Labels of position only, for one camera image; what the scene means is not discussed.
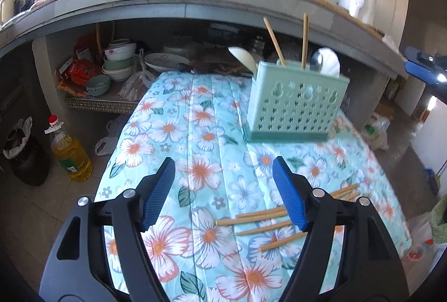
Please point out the green fuzzy cloth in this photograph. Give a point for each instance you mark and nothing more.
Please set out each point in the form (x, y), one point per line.
(440, 221)

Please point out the white floral bowl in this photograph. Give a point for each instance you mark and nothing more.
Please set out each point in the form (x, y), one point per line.
(120, 51)

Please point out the clear bag red print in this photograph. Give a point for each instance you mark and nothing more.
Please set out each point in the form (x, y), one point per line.
(422, 242)

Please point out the clear plastic bag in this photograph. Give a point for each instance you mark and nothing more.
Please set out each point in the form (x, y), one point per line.
(136, 85)

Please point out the white bag green print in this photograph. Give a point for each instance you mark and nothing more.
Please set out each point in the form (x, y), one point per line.
(375, 132)

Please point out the wooden cutting board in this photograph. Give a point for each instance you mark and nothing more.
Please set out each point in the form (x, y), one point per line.
(331, 7)

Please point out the small mint green bowl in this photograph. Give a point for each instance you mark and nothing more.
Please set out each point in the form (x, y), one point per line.
(97, 85)

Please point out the grey concrete kitchen counter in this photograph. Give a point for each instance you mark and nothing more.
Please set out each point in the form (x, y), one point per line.
(139, 5)

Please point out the white plastic rice spoon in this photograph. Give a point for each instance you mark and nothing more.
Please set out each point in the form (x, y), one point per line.
(242, 59)

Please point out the stainless steel pot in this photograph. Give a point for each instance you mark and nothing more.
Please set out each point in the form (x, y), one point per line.
(258, 43)

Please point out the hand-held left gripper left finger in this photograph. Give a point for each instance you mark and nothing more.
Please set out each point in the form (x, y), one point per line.
(159, 194)

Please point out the yellow cooking oil bottle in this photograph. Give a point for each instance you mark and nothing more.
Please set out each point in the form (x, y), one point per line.
(71, 155)

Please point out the dark ceramic jar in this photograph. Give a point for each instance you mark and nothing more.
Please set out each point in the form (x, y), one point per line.
(29, 166)

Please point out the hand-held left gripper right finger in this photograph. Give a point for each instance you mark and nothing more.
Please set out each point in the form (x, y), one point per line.
(290, 194)

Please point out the white plate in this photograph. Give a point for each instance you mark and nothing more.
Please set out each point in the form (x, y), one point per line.
(164, 61)

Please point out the small white bowl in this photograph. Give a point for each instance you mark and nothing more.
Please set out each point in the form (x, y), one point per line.
(118, 42)

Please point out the metal spoon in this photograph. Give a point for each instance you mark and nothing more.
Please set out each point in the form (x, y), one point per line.
(316, 61)

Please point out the red upright packet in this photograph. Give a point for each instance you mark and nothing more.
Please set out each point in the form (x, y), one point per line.
(85, 47)

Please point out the orange snack packet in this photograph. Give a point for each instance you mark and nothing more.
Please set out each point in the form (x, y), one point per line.
(70, 87)

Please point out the floral turquoise blanket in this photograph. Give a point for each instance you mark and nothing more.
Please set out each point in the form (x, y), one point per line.
(209, 162)

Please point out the white ceramic spoon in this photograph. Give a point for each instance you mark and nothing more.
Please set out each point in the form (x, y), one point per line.
(330, 61)

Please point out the plain white bowl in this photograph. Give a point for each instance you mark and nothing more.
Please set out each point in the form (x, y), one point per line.
(118, 74)

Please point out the green perforated utensil holder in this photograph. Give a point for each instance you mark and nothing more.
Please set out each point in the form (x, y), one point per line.
(297, 113)

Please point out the white plastic jar cover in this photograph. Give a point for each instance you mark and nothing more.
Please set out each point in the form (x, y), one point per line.
(24, 129)

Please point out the dark pan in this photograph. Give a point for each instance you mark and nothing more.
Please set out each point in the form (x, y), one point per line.
(209, 66)

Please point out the white pitcher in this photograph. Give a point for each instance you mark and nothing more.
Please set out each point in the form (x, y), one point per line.
(6, 9)

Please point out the pale green bowl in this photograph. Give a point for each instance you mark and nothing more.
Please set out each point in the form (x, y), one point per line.
(118, 63)

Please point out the red snack box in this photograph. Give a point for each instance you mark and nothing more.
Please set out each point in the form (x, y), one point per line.
(82, 73)

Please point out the white plastic bag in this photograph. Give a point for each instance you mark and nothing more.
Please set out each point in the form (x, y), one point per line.
(108, 145)

